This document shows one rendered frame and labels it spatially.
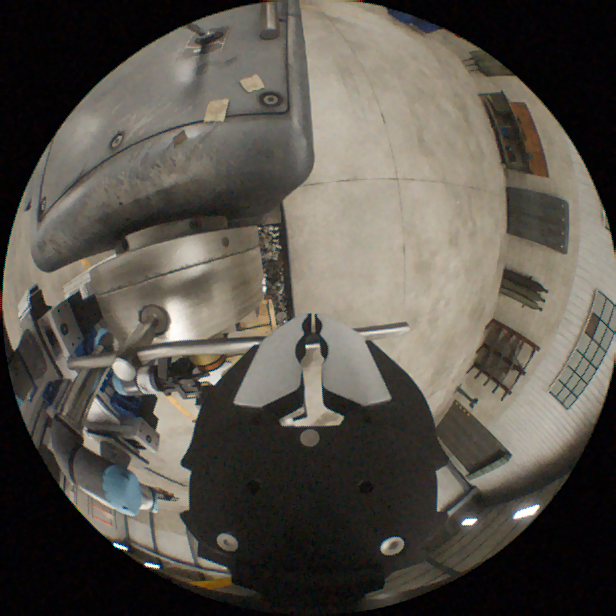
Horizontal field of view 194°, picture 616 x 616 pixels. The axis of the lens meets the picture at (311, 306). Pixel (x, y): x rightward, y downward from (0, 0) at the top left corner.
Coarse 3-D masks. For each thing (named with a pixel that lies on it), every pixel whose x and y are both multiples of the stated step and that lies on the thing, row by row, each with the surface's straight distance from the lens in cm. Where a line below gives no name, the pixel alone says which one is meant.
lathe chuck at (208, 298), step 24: (216, 264) 22; (240, 264) 24; (120, 288) 24; (144, 288) 22; (168, 288) 21; (192, 288) 21; (216, 288) 22; (240, 288) 25; (264, 288) 35; (120, 312) 26; (168, 312) 22; (192, 312) 22; (216, 312) 23; (240, 312) 25; (120, 336) 29; (168, 336) 24; (192, 336) 23
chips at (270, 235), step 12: (264, 228) 86; (276, 228) 86; (264, 240) 85; (276, 240) 88; (264, 252) 87; (276, 252) 87; (264, 264) 85; (276, 264) 85; (264, 276) 88; (276, 276) 87; (276, 288) 88; (276, 300) 91; (288, 300) 96; (276, 312) 93; (288, 312) 99; (276, 324) 101
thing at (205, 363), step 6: (222, 354) 42; (192, 360) 41; (198, 360) 40; (204, 360) 39; (210, 360) 40; (216, 360) 41; (222, 360) 42; (198, 366) 42; (204, 366) 41; (210, 366) 41; (216, 366) 41; (204, 372) 43
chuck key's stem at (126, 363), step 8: (152, 320) 22; (136, 328) 20; (144, 328) 20; (152, 328) 20; (136, 336) 18; (144, 336) 19; (152, 336) 20; (128, 344) 18; (136, 344) 18; (144, 344) 18; (120, 352) 17; (128, 352) 17; (120, 360) 16; (128, 360) 16; (136, 360) 17; (120, 368) 17; (128, 368) 16; (136, 368) 17; (120, 376) 17; (128, 376) 17
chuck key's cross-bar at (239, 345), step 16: (256, 336) 13; (368, 336) 14; (384, 336) 15; (112, 352) 19; (144, 352) 17; (160, 352) 16; (176, 352) 15; (192, 352) 15; (208, 352) 14; (224, 352) 14; (240, 352) 13; (80, 368) 23
